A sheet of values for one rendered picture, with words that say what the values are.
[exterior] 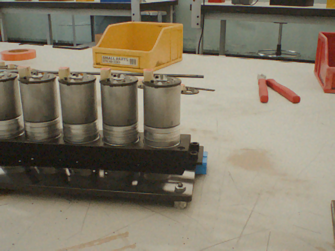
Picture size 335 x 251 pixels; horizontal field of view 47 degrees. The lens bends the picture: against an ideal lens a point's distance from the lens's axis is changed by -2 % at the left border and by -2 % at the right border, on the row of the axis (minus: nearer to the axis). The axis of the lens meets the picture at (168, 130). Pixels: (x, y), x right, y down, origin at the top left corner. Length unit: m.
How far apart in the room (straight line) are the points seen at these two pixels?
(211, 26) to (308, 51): 1.15
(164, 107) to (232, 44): 4.54
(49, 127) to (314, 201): 0.17
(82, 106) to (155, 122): 0.05
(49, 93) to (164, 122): 0.08
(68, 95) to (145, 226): 0.10
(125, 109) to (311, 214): 0.13
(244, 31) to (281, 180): 4.49
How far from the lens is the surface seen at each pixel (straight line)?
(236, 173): 0.27
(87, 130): 0.26
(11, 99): 0.28
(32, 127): 0.27
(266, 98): 0.43
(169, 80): 0.25
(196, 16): 2.66
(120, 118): 0.25
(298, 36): 4.65
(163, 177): 0.24
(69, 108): 0.26
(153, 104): 0.24
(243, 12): 2.58
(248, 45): 4.74
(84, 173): 0.25
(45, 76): 0.27
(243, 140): 0.33
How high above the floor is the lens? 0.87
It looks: 21 degrees down
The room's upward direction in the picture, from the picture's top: straight up
